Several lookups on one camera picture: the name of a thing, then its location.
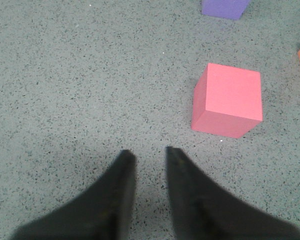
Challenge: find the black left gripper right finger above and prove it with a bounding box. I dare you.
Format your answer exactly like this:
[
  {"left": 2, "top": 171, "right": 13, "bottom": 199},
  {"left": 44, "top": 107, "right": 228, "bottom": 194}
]
[{"left": 166, "top": 146, "right": 300, "bottom": 240}]

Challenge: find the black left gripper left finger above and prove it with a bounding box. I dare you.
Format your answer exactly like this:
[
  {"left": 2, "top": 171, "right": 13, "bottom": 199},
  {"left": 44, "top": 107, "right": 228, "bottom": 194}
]
[{"left": 12, "top": 150, "right": 136, "bottom": 240}]

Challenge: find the pink foam cube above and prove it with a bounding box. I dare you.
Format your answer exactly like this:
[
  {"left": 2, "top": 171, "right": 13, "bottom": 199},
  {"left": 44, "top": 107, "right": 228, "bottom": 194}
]
[{"left": 191, "top": 63, "right": 263, "bottom": 139}]

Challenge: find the purple foam cube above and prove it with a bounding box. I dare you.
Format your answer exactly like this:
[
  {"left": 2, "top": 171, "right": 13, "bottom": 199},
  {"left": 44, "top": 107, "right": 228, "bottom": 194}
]
[{"left": 201, "top": 0, "right": 251, "bottom": 20}]

